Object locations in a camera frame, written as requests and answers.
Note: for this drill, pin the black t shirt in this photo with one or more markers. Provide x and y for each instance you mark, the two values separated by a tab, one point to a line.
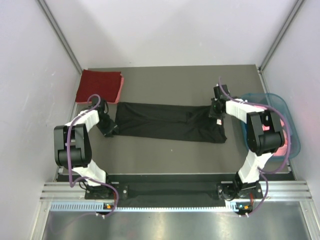
169	122

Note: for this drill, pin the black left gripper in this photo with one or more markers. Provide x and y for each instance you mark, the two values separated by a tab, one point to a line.
112	127

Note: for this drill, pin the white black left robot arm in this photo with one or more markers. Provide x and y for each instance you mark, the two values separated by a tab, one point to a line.
72	147

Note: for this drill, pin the folded dark red t shirt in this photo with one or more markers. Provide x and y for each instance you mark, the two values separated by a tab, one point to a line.
90	74

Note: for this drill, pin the right aluminium corner post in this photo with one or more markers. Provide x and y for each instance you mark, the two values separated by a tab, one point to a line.
281	34

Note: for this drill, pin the aluminium corner post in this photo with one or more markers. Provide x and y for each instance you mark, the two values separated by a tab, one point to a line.
281	34
59	34

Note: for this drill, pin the grey slotted cable duct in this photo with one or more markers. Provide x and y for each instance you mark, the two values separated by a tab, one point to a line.
106	207

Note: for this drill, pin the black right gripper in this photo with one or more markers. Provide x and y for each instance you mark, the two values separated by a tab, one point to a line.
213	114

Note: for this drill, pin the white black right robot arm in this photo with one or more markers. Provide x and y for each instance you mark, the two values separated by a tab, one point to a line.
264	136

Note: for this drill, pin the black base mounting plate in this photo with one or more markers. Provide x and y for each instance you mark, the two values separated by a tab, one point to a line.
176	190

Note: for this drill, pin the teal plastic laundry basket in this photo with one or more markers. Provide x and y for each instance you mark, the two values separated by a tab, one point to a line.
278	103

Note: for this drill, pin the left aluminium corner post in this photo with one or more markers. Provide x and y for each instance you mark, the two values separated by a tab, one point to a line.
59	34

